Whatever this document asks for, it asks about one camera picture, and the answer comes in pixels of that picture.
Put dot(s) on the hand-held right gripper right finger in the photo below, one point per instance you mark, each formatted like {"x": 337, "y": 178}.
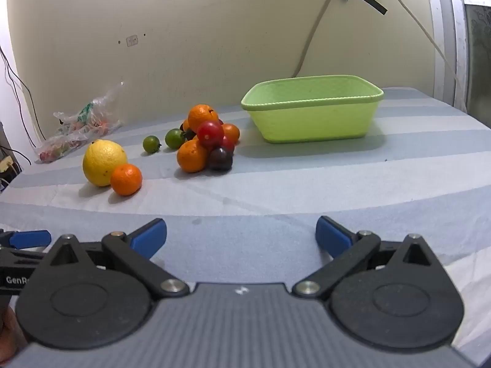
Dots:
{"x": 333, "y": 237}

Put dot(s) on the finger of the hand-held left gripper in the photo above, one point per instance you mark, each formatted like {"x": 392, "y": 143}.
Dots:
{"x": 27, "y": 239}

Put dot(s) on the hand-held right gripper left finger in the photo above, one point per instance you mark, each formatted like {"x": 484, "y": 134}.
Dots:
{"x": 147, "y": 237}

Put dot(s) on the orange mandarin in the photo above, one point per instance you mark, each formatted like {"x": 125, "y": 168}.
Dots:
{"x": 201, "y": 117}
{"x": 126, "y": 180}
{"x": 191, "y": 157}

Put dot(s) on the large yellow lemon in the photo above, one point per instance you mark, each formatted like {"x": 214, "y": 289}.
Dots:
{"x": 101, "y": 161}

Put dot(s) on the small green tomato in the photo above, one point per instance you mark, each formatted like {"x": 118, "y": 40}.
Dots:
{"x": 150, "y": 143}

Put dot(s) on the large green tomato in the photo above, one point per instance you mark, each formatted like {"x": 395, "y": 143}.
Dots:
{"x": 173, "y": 138}

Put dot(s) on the dark purple tomato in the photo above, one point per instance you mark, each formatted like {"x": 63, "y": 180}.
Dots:
{"x": 189, "y": 135}
{"x": 220, "y": 160}

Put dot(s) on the green plastic basket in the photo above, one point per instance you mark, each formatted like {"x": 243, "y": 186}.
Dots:
{"x": 314, "y": 122}

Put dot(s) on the large red tomato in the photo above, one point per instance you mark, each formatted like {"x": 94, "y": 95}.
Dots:
{"x": 210, "y": 133}

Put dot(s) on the small red tomato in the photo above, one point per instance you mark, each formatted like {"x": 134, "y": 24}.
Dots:
{"x": 229, "y": 145}

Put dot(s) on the person's left hand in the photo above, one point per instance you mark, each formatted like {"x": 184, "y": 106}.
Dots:
{"x": 9, "y": 333}

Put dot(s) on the beige power strip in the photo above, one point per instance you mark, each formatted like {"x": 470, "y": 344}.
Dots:
{"x": 5, "y": 165}

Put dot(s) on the striped bed sheet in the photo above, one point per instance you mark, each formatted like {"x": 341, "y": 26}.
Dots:
{"x": 268, "y": 191}

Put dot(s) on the clear plastic bag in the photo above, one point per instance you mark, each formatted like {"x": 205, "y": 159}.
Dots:
{"x": 76, "y": 134}

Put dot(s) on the frosted window glass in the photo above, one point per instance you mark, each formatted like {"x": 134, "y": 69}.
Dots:
{"x": 479, "y": 46}

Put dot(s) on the small wall sticker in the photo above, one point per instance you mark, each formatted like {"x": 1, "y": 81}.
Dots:
{"x": 132, "y": 40}

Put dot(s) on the aluminium window frame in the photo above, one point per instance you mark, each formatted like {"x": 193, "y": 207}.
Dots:
{"x": 445, "y": 27}

